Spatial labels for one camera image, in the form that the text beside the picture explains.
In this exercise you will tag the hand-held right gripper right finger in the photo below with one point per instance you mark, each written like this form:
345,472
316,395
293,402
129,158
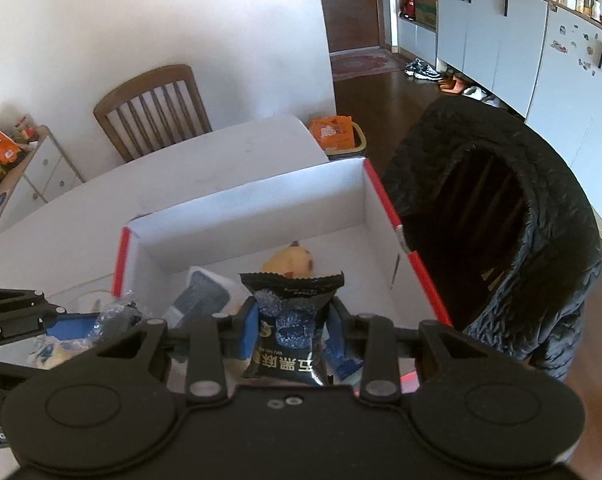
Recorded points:
337,330

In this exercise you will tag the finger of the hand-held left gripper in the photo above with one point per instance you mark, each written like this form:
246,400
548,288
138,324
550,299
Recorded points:
1,375
71,325

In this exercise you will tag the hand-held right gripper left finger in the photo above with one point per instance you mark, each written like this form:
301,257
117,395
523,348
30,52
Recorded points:
246,332

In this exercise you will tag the yellow bread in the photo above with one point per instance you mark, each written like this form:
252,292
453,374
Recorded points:
56,352

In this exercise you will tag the black snack packet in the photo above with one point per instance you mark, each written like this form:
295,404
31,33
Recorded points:
291,330

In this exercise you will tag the blue and white wafer packet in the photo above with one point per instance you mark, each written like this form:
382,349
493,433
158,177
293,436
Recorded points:
206,295

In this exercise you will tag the yellow squishy animal toy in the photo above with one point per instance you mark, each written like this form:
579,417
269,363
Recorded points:
286,262

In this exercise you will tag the red cardboard box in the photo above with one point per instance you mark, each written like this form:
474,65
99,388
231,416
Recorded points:
281,210

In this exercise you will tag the white side cabinet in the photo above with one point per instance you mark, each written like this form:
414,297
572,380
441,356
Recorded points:
46,165

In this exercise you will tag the orange bag in basket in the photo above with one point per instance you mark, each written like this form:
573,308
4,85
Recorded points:
358,142

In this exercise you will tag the orange printed bag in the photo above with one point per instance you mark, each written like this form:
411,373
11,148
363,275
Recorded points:
331,130

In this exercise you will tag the small condiment jar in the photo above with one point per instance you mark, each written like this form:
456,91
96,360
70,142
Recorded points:
25,130

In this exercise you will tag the black puffer jacket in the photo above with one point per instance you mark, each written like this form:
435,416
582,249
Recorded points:
556,260

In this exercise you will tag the patterned door rug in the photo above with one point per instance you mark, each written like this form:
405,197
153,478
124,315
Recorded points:
366,64

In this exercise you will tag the pair of brown shoes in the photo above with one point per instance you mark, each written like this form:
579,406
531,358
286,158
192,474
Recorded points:
451,85

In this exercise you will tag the pair of dark sneakers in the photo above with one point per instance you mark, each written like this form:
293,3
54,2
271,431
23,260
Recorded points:
423,70

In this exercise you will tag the pair of white shoes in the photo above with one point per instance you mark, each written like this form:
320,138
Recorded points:
481,96

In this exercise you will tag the dark brown door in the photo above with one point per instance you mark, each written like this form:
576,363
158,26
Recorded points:
346,5

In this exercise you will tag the red bag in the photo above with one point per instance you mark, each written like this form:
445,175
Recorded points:
407,7

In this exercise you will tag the grey wooden wall cabinet unit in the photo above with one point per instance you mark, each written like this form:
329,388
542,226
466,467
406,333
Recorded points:
481,20

